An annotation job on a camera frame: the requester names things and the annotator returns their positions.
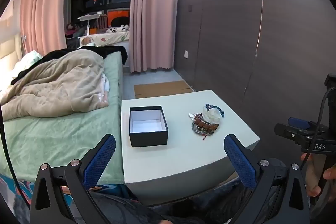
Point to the person's right hand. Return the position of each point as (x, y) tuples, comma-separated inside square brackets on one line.
[(312, 176)]

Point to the beige padded headboard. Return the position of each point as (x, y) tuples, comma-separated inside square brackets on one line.
[(8, 48)]

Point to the beige duvet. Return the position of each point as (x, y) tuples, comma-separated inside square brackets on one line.
[(57, 85)]

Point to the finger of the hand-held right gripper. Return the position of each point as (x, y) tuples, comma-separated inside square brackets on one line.
[(298, 122), (287, 132)]

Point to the black and white plush toy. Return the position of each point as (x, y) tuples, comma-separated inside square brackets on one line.
[(120, 28)]

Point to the pink floral blanket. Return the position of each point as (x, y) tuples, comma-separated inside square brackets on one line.
[(104, 90)]

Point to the pale green pillow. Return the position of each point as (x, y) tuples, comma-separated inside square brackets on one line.
[(31, 57)]

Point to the bed with green sheet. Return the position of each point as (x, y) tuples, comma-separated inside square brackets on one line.
[(60, 140)]

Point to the black cloth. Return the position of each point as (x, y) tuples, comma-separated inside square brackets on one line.
[(113, 50)]

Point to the white side table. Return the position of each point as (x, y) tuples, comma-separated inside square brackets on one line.
[(189, 161)]

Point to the white lap desk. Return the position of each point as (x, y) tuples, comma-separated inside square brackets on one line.
[(90, 18)]

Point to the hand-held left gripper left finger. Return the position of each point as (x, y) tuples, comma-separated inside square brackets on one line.
[(98, 161)]

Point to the orange and black board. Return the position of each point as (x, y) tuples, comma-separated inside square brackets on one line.
[(118, 16)]

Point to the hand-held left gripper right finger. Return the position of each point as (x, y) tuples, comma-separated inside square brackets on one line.
[(240, 161)]

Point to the white wall socket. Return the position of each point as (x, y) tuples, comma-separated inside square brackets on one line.
[(186, 54)]

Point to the pink curtain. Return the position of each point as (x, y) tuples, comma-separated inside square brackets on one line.
[(43, 8), (153, 16)]

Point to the floral patterned mattress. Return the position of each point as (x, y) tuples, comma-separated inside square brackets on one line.
[(107, 37)]

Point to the silver butterfly pendant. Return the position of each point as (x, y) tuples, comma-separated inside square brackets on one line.
[(191, 116)]

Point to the black jewelry box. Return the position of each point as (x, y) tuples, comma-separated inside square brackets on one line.
[(148, 138)]

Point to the flattened cardboard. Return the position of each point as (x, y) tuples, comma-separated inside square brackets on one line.
[(160, 88)]

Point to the colourful printed cloth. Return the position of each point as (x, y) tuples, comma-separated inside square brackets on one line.
[(10, 190)]

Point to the pile of clothes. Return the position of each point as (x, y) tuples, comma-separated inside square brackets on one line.
[(74, 31)]

